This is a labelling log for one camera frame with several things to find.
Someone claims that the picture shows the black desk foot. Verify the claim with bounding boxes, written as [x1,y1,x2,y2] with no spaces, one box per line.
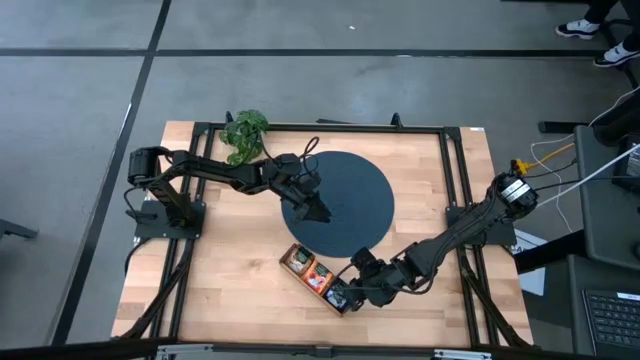
[538,120,592,135]
[513,234,587,275]

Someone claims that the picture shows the green potted plant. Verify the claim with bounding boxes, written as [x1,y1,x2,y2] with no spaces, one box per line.
[218,108,271,168]

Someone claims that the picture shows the round dark blue placemat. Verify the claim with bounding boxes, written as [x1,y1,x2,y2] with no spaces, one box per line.
[280,150,396,259]

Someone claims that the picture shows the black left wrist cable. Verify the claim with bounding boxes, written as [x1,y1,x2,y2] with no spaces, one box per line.
[298,135,322,179]

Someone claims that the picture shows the dark blue blackcurrant tea sachet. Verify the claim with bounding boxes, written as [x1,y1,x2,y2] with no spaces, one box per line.
[322,282,351,314]

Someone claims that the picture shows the wooden three-compartment box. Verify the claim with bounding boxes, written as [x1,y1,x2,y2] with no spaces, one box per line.
[278,242,357,319]

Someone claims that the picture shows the black chair leg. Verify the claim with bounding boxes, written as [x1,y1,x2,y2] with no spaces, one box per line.
[0,218,40,240]

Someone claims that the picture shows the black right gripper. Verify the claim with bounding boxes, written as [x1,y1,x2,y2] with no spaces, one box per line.
[345,246,417,313]

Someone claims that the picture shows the dark grey desk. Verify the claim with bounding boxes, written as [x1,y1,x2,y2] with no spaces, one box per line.
[573,124,640,271]

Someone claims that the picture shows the white paper sheet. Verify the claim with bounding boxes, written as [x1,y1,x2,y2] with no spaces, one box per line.
[513,228,549,297]

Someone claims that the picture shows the orange peach tea sachet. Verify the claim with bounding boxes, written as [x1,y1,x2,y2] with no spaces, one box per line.
[302,261,335,294]

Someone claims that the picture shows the dark grey laptop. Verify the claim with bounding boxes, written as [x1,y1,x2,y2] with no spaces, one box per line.
[568,253,640,359]

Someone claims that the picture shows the beige vanilla cinnamon tea sachet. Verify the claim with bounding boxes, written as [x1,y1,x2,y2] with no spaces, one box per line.
[287,246,315,272]

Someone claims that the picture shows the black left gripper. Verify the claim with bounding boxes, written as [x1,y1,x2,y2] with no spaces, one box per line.
[264,153,333,225]

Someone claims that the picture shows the silver crossbar bracket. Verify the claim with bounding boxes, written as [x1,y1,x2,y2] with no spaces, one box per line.
[432,348,494,360]
[155,343,215,360]

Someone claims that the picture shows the thick white cable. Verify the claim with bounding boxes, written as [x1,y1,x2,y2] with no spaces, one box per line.
[537,143,640,209]

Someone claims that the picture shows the person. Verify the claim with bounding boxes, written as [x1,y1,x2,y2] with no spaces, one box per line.
[554,0,640,69]

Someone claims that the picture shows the yellow power cable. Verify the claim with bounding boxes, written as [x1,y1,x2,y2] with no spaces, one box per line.
[509,142,577,176]

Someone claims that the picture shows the black metal table frame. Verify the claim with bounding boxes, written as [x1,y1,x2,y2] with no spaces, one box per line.
[117,110,535,349]

